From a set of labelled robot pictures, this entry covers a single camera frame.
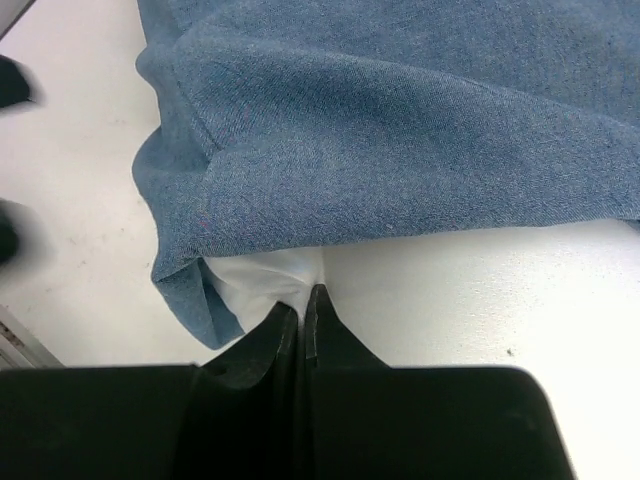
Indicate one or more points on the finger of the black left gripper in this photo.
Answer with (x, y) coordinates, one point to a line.
(15, 86)
(10, 241)

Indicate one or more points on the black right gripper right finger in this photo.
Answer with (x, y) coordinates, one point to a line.
(360, 418)

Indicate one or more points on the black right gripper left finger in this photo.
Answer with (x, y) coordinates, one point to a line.
(226, 419)

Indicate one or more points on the blue pillowcase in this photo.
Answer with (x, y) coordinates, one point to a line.
(290, 124)

